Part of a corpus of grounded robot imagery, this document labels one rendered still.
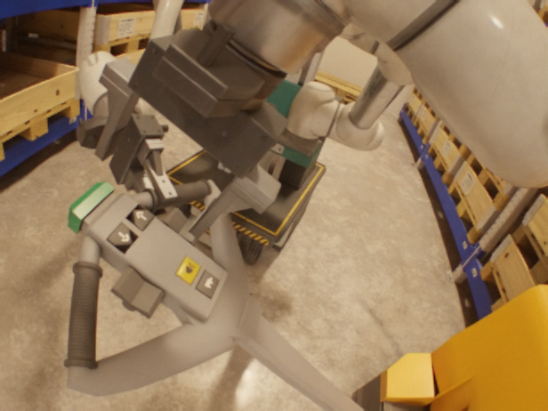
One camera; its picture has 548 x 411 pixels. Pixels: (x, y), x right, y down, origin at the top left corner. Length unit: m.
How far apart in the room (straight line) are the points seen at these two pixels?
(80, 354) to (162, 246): 0.19
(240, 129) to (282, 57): 0.07
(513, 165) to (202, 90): 0.21
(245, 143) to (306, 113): 1.00
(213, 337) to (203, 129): 0.28
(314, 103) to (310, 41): 1.02
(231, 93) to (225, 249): 0.38
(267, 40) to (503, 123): 0.16
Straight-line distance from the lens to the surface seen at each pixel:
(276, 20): 0.20
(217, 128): 0.25
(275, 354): 0.52
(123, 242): 0.42
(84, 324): 0.38
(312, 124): 1.25
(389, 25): 0.21
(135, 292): 0.41
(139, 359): 0.39
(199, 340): 0.43
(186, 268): 0.44
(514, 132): 0.22
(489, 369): 1.13
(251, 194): 0.28
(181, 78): 0.17
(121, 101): 0.30
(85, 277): 0.40
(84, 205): 0.45
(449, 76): 0.20
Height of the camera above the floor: 1.27
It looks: 36 degrees down
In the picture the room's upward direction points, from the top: 20 degrees clockwise
